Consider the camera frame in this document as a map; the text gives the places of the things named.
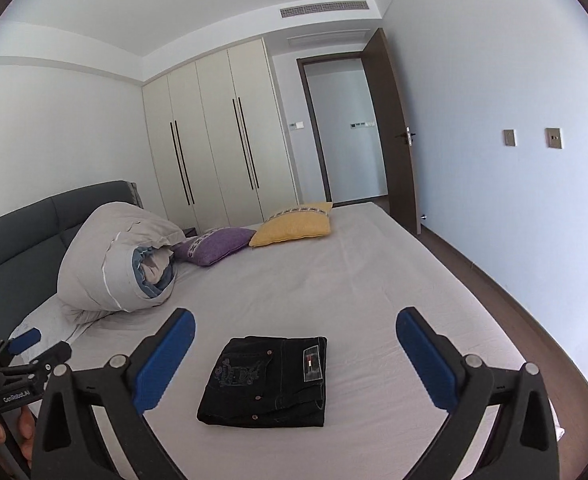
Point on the black denim pants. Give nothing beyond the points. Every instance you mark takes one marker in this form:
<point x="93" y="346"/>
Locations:
<point x="254" y="390"/>

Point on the person's left hand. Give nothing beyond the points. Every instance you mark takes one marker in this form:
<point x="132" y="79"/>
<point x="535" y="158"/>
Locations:
<point x="25" y="425"/>

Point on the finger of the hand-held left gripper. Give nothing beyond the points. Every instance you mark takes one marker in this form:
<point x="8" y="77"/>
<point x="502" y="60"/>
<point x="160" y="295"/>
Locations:
<point x="25" y="340"/>
<point x="54" y="353"/>

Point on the white ceiling air vent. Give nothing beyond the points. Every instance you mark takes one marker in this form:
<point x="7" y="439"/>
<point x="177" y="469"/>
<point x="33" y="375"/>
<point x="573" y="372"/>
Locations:
<point x="324" y="8"/>

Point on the dark nightstand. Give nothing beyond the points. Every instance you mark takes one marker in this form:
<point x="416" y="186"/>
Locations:
<point x="190" y="232"/>

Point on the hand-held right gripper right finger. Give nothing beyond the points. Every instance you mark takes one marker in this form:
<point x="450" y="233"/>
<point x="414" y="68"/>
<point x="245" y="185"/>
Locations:
<point x="424" y="360"/>

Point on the dark brown door frame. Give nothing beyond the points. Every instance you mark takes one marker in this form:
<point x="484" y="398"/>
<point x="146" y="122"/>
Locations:
<point x="304" y="75"/>

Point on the white bed pillow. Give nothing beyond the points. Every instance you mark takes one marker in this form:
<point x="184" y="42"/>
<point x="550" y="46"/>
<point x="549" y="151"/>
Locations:
<point x="59" y="322"/>

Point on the bed with white sheet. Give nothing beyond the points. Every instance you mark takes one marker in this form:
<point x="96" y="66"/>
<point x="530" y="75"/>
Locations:
<point x="349" y="285"/>

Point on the dark grey upholstered headboard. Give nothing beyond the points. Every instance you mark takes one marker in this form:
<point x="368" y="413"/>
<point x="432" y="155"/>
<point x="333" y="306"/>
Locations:
<point x="19" y="255"/>

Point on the grey wall switch plate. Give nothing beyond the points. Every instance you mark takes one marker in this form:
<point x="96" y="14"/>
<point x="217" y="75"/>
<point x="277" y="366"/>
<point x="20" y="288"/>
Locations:
<point x="554" y="138"/>
<point x="509" y="137"/>

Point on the yellow patterned pillow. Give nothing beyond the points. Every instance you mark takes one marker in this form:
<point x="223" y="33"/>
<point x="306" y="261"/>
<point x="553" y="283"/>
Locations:
<point x="294" y="227"/>

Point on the rolled grey duvet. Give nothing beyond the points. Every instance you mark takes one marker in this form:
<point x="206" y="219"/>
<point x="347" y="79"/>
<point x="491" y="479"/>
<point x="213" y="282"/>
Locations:
<point x="94" y="260"/>

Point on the dark brown door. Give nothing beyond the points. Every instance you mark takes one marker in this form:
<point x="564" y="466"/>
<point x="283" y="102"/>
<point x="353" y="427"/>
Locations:
<point x="394" y="170"/>

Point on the purple patterned pillow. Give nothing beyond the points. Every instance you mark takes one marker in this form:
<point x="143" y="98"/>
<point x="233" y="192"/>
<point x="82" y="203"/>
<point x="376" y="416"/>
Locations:
<point x="214" y="245"/>

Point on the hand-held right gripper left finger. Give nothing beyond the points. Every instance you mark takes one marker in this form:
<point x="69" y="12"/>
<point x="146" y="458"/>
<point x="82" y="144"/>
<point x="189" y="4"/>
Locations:
<point x="166" y="360"/>

